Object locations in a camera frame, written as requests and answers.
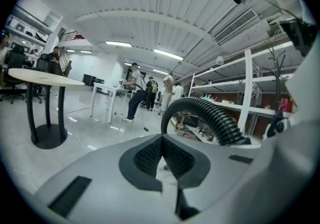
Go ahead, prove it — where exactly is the white rectangular table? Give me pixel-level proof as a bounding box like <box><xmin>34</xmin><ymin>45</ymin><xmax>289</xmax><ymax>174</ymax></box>
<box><xmin>89</xmin><ymin>83</ymin><xmax>131</xmax><ymax>125</ymax></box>

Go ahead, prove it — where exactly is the white ceiling air conditioner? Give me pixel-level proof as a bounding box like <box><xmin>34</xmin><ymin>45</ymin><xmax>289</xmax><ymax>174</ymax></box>
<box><xmin>212</xmin><ymin>8</ymin><xmax>272</xmax><ymax>46</ymax></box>

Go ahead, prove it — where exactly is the dark blue cap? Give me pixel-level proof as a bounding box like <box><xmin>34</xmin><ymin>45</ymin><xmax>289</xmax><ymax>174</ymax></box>
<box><xmin>264</xmin><ymin>110</ymin><xmax>286</xmax><ymax>141</ymax></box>

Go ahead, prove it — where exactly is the black cable with adapter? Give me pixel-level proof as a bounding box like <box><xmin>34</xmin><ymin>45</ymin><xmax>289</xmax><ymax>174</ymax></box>
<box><xmin>139</xmin><ymin>106</ymin><xmax>150</xmax><ymax>133</ymax></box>

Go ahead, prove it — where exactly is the pink handbag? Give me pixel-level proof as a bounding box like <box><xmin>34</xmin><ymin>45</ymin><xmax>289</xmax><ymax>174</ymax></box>
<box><xmin>279</xmin><ymin>96</ymin><xmax>296</xmax><ymax>114</ymax></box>

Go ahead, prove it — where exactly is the dark brown wooden stand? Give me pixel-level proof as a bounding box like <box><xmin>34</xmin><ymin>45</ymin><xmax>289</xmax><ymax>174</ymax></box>
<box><xmin>58</xmin><ymin>50</ymin><xmax>73</xmax><ymax>77</ymax></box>

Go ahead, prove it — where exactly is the white wall shelf unit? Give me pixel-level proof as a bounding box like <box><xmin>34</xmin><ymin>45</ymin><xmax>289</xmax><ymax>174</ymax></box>
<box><xmin>4</xmin><ymin>5</ymin><xmax>62</xmax><ymax>46</ymax></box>

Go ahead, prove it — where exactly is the round beige table black base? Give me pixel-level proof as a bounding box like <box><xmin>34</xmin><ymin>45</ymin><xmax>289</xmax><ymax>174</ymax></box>
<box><xmin>8</xmin><ymin>68</ymin><xmax>86</xmax><ymax>150</ymax></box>

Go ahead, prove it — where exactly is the black mezzanine railing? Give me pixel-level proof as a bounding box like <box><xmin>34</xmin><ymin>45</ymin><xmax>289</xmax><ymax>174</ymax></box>
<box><xmin>58</xmin><ymin>31</ymin><xmax>88</xmax><ymax>42</ymax></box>

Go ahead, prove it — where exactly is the black body-worn box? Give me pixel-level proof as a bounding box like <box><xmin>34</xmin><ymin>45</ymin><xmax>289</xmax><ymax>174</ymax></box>
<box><xmin>279</xmin><ymin>19</ymin><xmax>319</xmax><ymax>57</ymax></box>

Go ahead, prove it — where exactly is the black office chair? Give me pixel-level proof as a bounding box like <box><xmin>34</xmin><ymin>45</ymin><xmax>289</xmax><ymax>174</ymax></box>
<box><xmin>33</xmin><ymin>53</ymin><xmax>56</xmax><ymax>105</ymax></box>
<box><xmin>3</xmin><ymin>44</ymin><xmax>28</xmax><ymax>105</ymax></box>

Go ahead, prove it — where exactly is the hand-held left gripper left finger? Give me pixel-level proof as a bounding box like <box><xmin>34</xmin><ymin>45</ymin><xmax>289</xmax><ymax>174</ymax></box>
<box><xmin>34</xmin><ymin>134</ymin><xmax>181</xmax><ymax>224</ymax></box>

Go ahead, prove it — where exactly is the brown wooden rack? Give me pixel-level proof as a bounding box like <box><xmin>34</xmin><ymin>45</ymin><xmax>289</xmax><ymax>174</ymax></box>
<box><xmin>174</xmin><ymin>111</ymin><xmax>200</xmax><ymax>132</ymax></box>

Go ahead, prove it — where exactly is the black coat rack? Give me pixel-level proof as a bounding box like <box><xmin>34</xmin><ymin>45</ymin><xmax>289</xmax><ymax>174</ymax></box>
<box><xmin>264</xmin><ymin>44</ymin><xmax>288</xmax><ymax>118</ymax></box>

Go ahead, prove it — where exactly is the white metal shelving unit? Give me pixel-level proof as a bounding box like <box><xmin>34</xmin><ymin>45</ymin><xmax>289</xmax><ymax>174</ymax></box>
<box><xmin>187</xmin><ymin>41</ymin><xmax>305</xmax><ymax>145</ymax></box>

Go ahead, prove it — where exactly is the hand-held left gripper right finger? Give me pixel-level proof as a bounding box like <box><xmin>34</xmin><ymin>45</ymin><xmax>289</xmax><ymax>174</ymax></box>
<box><xmin>162</xmin><ymin>134</ymin><xmax>273</xmax><ymax>224</ymax></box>

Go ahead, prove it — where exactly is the person's white hooded top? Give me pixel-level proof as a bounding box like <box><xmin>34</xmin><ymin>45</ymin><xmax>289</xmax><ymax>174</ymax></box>
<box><xmin>258</xmin><ymin>0</ymin><xmax>317</xmax><ymax>27</ymax></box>

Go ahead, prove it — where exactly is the long ceiling light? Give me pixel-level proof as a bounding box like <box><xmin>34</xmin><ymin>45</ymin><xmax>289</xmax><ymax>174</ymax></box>
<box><xmin>104</xmin><ymin>40</ymin><xmax>133</xmax><ymax>48</ymax></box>
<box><xmin>153</xmin><ymin>48</ymin><xmax>185</xmax><ymax>62</ymax></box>
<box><xmin>151</xmin><ymin>68</ymin><xmax>169</xmax><ymax>76</ymax></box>

